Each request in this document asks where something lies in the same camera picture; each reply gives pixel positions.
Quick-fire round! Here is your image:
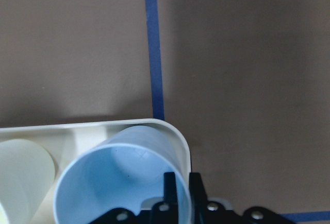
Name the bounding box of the pale green plastic cup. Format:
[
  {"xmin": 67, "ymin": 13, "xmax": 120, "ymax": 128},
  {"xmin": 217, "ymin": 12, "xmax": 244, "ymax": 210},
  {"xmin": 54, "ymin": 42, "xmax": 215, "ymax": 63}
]
[{"xmin": 1, "ymin": 139, "xmax": 55, "ymax": 223}]

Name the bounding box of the light blue plastic cup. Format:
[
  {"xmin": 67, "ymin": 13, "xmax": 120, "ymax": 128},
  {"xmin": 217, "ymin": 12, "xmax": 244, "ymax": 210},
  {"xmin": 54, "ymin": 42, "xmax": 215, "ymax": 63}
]
[{"xmin": 53, "ymin": 125, "xmax": 192, "ymax": 223}]

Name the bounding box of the cream plastic tray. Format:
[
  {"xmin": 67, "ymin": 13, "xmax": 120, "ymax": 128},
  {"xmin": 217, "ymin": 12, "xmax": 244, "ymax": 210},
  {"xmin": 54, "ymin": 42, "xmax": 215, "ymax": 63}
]
[{"xmin": 0, "ymin": 118, "xmax": 191, "ymax": 224}]

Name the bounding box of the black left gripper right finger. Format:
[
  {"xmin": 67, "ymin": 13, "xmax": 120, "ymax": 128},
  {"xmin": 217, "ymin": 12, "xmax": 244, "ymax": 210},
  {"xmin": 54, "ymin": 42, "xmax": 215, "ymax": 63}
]
[{"xmin": 189, "ymin": 173, "xmax": 208, "ymax": 209}]

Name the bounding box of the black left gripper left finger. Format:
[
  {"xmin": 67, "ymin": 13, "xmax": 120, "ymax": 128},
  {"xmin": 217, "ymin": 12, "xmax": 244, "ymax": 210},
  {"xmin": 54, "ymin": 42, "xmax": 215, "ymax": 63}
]
[{"xmin": 163, "ymin": 172, "xmax": 178, "ymax": 208}]

